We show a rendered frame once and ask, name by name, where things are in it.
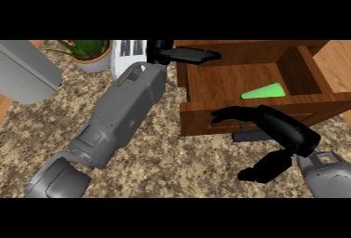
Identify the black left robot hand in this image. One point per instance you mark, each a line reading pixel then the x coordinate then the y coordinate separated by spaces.
pixel 185 54

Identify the grey rounded appliance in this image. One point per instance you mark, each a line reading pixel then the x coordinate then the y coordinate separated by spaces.
pixel 25 71

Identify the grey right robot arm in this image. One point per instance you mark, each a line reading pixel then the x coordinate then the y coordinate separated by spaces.
pixel 329 178

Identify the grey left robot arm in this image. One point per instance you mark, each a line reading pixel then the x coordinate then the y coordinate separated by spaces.
pixel 123 102

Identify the green potted plant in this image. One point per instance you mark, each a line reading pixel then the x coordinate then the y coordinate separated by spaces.
pixel 89 48

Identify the brown wooden drawer front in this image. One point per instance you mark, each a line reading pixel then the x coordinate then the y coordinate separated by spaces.
pixel 201 119

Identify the white appliance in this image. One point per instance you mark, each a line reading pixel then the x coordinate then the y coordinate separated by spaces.
pixel 123 57

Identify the green cup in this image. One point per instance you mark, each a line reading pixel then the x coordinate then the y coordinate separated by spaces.
pixel 267 92

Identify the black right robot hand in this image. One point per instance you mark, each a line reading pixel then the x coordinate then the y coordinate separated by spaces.
pixel 285 127

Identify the pale plant pot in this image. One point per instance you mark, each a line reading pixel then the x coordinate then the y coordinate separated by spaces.
pixel 98 64

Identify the brown wooden drawer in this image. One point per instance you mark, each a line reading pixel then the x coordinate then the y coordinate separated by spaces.
pixel 201 119
pixel 233 77

